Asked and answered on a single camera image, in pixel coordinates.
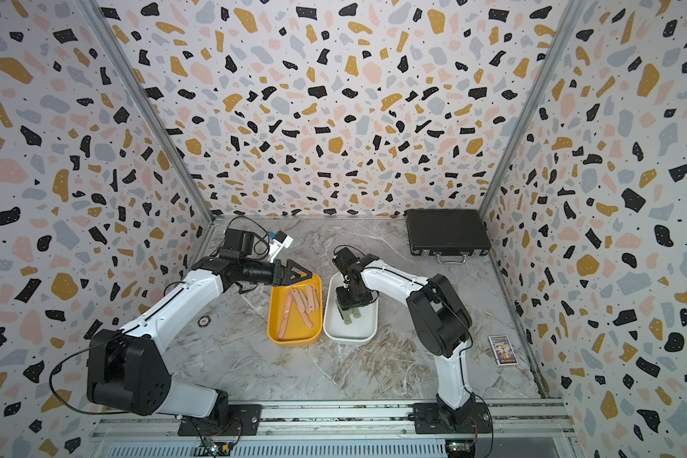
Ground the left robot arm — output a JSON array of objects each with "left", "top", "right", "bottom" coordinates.
[{"left": 87, "top": 229, "right": 313, "bottom": 426}]

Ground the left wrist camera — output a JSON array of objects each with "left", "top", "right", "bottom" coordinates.
[{"left": 267, "top": 231, "right": 293, "bottom": 263}]

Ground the long pink fruit knife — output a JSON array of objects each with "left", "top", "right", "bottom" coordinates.
[{"left": 278, "top": 292, "right": 295, "bottom": 340}]

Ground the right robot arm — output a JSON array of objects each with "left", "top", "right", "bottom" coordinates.
[{"left": 332, "top": 247, "right": 477, "bottom": 432}]

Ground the pink folding knife angled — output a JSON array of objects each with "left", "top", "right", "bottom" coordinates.
[{"left": 305, "top": 284, "right": 320, "bottom": 314}]

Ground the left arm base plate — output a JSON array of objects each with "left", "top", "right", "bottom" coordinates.
[{"left": 177, "top": 404, "right": 263, "bottom": 437}]

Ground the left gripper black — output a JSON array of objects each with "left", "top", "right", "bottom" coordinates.
[{"left": 239, "top": 260, "right": 311, "bottom": 288}]

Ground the black carrying case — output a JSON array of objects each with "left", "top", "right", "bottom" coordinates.
[{"left": 405, "top": 209, "right": 492, "bottom": 257}]

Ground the white storage box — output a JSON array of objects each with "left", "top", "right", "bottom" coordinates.
[{"left": 324, "top": 273, "right": 379, "bottom": 345}]

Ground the aluminium mounting rail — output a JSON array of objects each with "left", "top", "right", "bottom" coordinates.
[{"left": 88, "top": 399, "right": 583, "bottom": 457}]

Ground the colourful card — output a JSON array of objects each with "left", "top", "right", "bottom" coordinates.
[{"left": 489, "top": 335, "right": 519, "bottom": 366}]

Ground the pink folding knife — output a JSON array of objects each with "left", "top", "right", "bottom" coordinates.
[{"left": 291, "top": 289, "right": 307, "bottom": 315}]

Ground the yellow storage box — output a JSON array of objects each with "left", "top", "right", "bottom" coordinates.
[{"left": 267, "top": 275, "right": 324, "bottom": 347}]

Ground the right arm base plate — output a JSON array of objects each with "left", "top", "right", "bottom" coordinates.
[{"left": 408, "top": 402, "right": 493, "bottom": 434}]

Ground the circuit board with wires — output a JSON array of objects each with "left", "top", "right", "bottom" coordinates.
[{"left": 202, "top": 438, "right": 233, "bottom": 457}]

